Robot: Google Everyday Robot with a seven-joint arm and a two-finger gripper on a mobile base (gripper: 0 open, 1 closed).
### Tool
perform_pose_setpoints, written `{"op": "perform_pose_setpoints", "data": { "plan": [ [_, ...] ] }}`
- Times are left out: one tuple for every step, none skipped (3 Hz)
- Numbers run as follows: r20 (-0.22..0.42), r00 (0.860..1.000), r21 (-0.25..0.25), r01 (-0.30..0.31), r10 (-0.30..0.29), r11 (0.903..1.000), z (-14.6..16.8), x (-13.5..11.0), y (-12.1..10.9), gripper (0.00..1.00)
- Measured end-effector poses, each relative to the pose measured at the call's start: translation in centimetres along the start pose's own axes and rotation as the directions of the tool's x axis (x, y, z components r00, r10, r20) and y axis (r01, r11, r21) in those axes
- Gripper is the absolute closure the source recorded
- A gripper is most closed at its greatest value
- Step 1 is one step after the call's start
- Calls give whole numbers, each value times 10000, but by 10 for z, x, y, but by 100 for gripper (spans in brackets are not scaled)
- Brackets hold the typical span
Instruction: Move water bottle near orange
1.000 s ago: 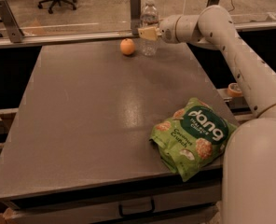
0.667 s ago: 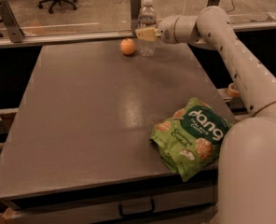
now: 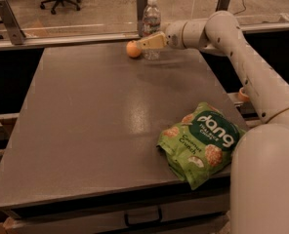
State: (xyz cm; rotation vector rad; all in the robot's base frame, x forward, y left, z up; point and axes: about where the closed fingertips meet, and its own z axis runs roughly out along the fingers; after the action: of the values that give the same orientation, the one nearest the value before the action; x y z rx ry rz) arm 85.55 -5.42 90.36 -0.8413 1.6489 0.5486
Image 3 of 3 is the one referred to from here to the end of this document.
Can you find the orange fruit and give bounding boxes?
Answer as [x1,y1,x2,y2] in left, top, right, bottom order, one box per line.
[126,41,142,59]

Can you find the green Dang chips bag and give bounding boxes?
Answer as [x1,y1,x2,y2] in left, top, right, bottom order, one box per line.
[157,102,245,190]

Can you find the orange tape roll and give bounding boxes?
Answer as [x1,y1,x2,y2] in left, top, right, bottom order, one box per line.
[238,88,250,102]

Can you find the middle metal bracket post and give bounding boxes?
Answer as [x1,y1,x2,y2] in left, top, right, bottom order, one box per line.
[136,0,147,36]

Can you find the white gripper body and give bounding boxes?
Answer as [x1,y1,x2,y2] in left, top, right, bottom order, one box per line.
[165,20,186,50]

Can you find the black drawer handle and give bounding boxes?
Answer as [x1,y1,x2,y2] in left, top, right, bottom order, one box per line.
[124,207,163,228]

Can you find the metal bracket post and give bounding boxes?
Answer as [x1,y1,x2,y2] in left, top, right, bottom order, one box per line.
[216,0,230,11]
[136,0,147,36]
[0,0,25,45]

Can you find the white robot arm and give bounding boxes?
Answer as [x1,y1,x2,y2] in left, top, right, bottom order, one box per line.
[138,11,289,234]

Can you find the right metal bracket post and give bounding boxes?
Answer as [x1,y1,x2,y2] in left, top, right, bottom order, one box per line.
[216,0,230,11]

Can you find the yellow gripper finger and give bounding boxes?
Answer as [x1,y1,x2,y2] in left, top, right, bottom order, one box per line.
[136,31,167,50]

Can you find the left metal bracket post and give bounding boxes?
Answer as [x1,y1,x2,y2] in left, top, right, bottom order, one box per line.
[0,0,25,45]

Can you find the clear plastic water bottle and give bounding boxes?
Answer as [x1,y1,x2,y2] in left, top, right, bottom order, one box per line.
[142,0,161,60]

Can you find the grey table drawer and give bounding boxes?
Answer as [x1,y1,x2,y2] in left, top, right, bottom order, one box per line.
[3,193,229,234]

